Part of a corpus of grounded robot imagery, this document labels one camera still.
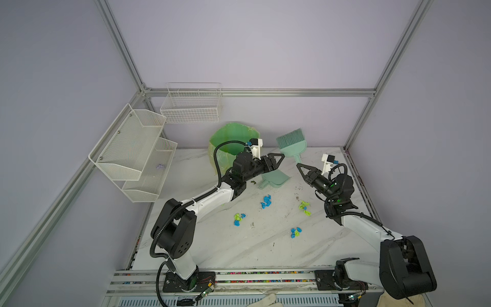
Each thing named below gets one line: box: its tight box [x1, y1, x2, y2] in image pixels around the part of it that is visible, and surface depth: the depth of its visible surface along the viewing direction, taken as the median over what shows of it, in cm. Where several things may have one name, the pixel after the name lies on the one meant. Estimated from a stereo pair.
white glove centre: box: [247, 292, 284, 307], surface depth 71 cm
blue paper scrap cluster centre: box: [260, 194, 272, 210], surface depth 97 cm
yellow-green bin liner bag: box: [208, 122, 261, 178], surface depth 97 cm
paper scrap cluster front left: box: [233, 212, 247, 228], surface depth 92 cm
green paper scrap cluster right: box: [298, 200, 312, 217], surface depth 95 cm
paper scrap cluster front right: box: [290, 227, 303, 239], surface depth 88 cm
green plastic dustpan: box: [258, 169, 291, 190], surface depth 108 cm
